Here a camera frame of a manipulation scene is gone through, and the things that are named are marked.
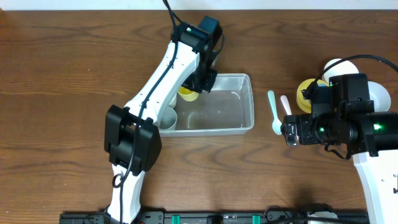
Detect yellow plastic cup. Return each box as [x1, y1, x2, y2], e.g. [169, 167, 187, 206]
[177, 86, 199, 102]

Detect light blue plastic cup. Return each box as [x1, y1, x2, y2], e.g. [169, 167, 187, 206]
[159, 107, 177, 130]

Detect cream white plastic cup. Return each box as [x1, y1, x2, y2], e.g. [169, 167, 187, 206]
[168, 93, 177, 109]

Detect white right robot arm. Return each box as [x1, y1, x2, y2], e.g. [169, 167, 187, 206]
[280, 112, 397, 223]

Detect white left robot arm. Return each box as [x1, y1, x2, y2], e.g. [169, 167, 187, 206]
[104, 41, 219, 223]

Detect clear plastic container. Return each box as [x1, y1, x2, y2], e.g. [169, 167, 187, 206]
[160, 73, 254, 137]

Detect mint green plastic spoon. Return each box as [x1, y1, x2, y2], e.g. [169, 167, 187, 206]
[267, 90, 282, 135]

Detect yellow plastic bowl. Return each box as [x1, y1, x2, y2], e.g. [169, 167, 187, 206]
[296, 78, 333, 118]

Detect pink plastic fork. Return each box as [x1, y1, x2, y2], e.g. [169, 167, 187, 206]
[280, 95, 292, 116]

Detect cream white plastic bowl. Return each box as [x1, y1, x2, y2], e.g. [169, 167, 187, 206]
[322, 61, 359, 83]

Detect light blue plastic bowl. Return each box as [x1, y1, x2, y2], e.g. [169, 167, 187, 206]
[368, 81, 391, 112]

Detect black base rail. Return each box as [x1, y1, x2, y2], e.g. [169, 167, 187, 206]
[58, 203, 374, 224]

